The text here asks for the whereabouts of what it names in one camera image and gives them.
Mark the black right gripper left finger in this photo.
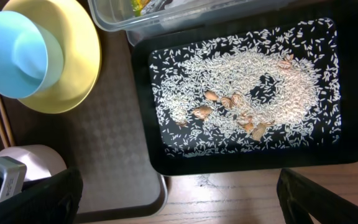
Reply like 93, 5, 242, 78
0, 167, 83, 224

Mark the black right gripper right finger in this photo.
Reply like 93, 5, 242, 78
277, 169, 358, 224

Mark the light blue bowl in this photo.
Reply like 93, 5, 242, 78
0, 11, 64, 99

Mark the green snack wrapper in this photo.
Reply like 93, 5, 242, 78
131, 0, 150, 17

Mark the black waste tray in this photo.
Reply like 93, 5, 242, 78
131, 1, 358, 176

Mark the clear plastic waste bin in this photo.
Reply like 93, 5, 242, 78
88, 0, 292, 46

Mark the pink cup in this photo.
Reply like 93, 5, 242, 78
0, 144, 67, 182

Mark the dark brown serving tray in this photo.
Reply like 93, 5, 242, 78
0, 0, 168, 223

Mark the right wooden chopstick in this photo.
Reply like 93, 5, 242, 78
0, 96, 16, 146

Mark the pile of rice grains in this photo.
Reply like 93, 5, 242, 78
148, 17, 342, 158

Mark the yellow plate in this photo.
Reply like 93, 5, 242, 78
3, 0, 101, 114

